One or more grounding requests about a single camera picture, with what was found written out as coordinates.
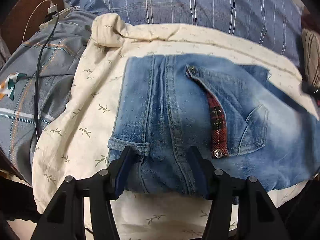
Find blue plaid pillow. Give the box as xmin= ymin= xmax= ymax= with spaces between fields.
xmin=66 ymin=0 xmax=304 ymax=68

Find brown wooden headboard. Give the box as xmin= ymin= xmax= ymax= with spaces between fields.
xmin=1 ymin=0 xmax=65 ymax=53

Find striped beige pillow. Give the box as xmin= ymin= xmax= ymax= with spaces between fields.
xmin=302 ymin=28 xmax=320 ymax=88

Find blue denim jeans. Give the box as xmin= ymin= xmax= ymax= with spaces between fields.
xmin=108 ymin=54 xmax=319 ymax=195

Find white charging cable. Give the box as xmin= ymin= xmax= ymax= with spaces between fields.
xmin=22 ymin=0 xmax=54 ymax=43

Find black cable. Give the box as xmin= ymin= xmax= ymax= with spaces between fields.
xmin=34 ymin=11 xmax=61 ymax=140

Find grey-blue plaid bedsheet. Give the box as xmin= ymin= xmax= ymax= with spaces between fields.
xmin=1 ymin=7 xmax=96 ymax=184

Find white power strip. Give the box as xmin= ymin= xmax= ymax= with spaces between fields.
xmin=39 ymin=3 xmax=71 ymax=30

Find cream leaf-print blanket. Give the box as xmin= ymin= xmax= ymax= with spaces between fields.
xmin=32 ymin=14 xmax=319 ymax=239

